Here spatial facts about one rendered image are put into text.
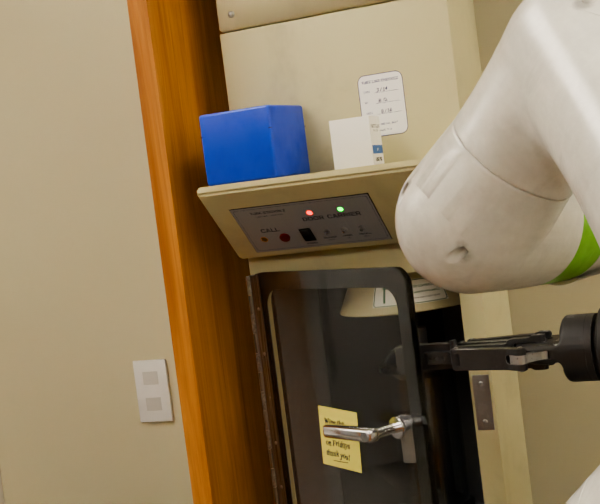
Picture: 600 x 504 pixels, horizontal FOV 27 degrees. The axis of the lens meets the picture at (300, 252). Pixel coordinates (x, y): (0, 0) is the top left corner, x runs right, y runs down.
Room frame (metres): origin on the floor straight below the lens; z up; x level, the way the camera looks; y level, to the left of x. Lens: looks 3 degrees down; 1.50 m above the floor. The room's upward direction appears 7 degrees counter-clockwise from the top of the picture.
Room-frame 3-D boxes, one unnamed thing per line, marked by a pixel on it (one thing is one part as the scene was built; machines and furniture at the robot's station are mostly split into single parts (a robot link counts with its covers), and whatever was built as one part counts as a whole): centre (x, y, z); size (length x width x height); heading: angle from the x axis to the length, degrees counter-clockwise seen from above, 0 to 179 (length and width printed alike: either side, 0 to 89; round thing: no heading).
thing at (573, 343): (1.39, -0.27, 1.28); 0.09 x 0.08 x 0.07; 64
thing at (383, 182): (1.56, -0.05, 1.46); 0.32 x 0.12 x 0.10; 64
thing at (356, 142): (1.54, -0.09, 1.54); 0.05 x 0.05 x 0.06; 71
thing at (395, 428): (1.48, -0.05, 1.20); 0.10 x 0.05 x 0.03; 37
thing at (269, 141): (1.61, 0.04, 1.56); 0.10 x 0.10 x 0.09; 64
